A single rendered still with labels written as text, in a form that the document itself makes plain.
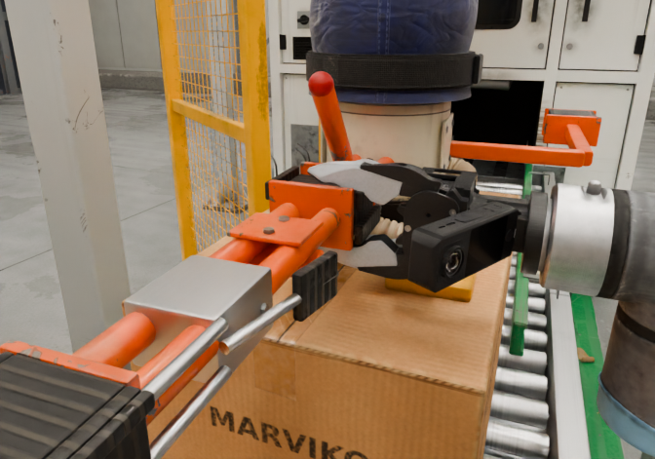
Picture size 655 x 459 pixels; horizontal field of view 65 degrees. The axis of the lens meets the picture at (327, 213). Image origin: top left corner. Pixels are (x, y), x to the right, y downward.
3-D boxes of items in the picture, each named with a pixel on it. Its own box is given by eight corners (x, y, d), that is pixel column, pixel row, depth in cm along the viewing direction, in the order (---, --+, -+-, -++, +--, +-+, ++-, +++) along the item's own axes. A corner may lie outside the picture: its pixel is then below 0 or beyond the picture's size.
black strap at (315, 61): (337, 73, 83) (337, 47, 82) (485, 77, 76) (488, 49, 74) (278, 87, 63) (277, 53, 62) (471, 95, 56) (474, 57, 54)
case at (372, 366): (323, 333, 124) (324, 172, 110) (496, 373, 109) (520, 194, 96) (157, 554, 71) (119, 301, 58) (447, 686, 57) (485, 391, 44)
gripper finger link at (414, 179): (355, 191, 48) (442, 229, 46) (348, 197, 46) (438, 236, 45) (370, 146, 46) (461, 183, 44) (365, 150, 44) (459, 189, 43)
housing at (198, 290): (193, 309, 37) (188, 251, 35) (279, 326, 35) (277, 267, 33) (127, 364, 31) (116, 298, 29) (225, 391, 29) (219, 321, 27)
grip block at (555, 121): (541, 134, 97) (545, 107, 95) (591, 137, 94) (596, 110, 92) (542, 143, 90) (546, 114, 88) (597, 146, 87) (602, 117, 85)
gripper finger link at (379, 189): (326, 160, 53) (408, 195, 51) (302, 175, 47) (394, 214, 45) (333, 132, 51) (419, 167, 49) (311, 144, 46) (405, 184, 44)
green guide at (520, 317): (523, 176, 255) (525, 159, 252) (546, 178, 252) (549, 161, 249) (509, 355, 115) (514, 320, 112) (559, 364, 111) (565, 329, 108)
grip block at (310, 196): (296, 211, 57) (295, 160, 55) (382, 222, 54) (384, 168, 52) (262, 239, 50) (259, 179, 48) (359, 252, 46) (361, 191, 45)
